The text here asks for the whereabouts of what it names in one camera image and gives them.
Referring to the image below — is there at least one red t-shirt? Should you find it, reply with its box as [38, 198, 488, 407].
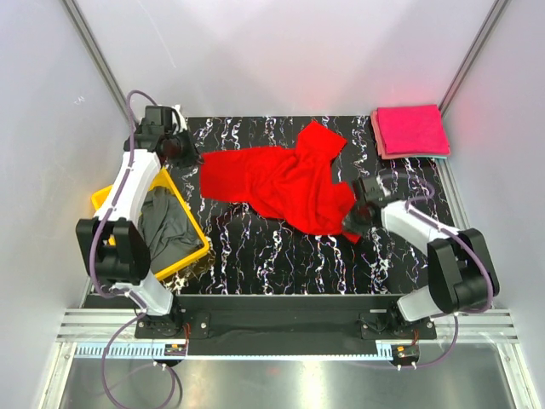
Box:
[200, 122, 359, 244]

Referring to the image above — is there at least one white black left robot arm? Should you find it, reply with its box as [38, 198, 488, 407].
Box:
[76, 105, 200, 337]

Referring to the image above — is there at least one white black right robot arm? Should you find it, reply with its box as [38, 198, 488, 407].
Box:
[342, 175, 500, 338]

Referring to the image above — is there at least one folded teal t-shirt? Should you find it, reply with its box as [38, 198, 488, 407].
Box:
[414, 153, 448, 160]

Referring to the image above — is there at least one yellow plastic bin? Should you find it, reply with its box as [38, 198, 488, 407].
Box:
[76, 164, 209, 285]

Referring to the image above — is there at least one folded salmon pink t-shirt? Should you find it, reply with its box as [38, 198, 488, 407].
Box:
[369, 108, 448, 161]

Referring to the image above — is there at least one grey t-shirt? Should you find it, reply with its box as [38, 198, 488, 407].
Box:
[137, 186, 203, 274]

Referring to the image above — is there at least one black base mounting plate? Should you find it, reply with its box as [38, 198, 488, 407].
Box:
[135, 296, 438, 357]

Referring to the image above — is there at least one left aluminium corner post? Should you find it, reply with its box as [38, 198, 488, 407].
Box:
[60, 0, 134, 125]

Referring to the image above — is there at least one aluminium corner post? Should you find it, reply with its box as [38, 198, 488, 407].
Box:
[60, 0, 134, 125]
[439, 0, 510, 117]

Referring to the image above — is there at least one white slotted cable duct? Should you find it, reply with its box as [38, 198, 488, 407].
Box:
[75, 342, 393, 361]

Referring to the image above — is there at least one right aluminium corner post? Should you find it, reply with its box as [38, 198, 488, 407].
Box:
[439, 0, 510, 117]

